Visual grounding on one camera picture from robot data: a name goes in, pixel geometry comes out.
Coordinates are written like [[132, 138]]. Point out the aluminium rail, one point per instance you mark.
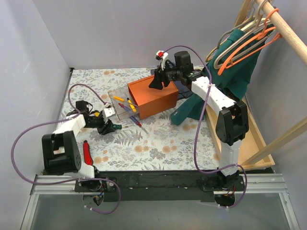
[[257, 184]]

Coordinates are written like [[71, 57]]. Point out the clear acrylic drawer tray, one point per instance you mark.
[[124, 93]]

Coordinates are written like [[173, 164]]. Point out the dark blue cloth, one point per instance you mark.
[[183, 91]]

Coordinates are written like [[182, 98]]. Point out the red utility knife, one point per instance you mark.
[[86, 153]]

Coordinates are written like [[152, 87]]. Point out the orange wooden drawer box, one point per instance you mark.
[[152, 101]]

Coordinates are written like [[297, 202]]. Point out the floral patterned table mat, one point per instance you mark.
[[166, 147]]

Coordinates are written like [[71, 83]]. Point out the beige clothes hanger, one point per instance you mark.
[[250, 25]]

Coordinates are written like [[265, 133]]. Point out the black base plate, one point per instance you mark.
[[161, 185]]

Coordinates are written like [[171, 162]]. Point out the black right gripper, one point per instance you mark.
[[163, 75]]

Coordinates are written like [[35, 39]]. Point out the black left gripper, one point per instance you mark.
[[104, 126]]

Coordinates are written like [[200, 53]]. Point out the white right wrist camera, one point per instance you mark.
[[162, 57]]

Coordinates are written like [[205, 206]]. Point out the wooden clothes rack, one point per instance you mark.
[[277, 95]]

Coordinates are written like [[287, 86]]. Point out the orange handle screwdriver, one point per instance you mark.
[[118, 98]]

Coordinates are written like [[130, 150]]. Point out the green stubby screwdriver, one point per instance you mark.
[[118, 127]]

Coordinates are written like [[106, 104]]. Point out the yellow black screwdriver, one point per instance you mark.
[[132, 105]]

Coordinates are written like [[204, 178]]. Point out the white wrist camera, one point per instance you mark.
[[162, 57], [108, 110]]

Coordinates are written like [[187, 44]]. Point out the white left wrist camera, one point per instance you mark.
[[108, 110]]

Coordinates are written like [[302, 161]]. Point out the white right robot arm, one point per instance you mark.
[[232, 117]]

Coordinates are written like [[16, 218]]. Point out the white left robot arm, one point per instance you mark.
[[60, 149]]

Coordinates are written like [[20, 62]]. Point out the dark green garment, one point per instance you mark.
[[233, 82]]

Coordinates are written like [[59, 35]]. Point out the orange clothes hanger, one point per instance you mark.
[[249, 44]]

